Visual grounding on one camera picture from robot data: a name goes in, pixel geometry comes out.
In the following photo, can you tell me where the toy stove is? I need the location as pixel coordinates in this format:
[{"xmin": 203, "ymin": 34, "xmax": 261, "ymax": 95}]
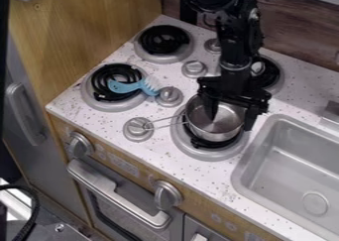
[{"xmin": 79, "ymin": 24, "xmax": 286, "ymax": 163}]

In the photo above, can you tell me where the toy sink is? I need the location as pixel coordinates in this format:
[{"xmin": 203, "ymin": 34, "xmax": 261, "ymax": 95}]
[{"xmin": 230, "ymin": 113, "xmax": 339, "ymax": 241}]

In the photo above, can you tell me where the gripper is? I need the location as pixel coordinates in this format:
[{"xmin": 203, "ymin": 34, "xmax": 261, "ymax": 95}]
[{"xmin": 195, "ymin": 61, "xmax": 274, "ymax": 132}]

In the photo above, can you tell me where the silver pot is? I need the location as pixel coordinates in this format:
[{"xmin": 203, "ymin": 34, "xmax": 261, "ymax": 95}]
[{"xmin": 141, "ymin": 93, "xmax": 250, "ymax": 143}]

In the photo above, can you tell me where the blue brush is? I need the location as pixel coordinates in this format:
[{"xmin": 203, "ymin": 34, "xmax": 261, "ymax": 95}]
[{"xmin": 105, "ymin": 77, "xmax": 162, "ymax": 97}]

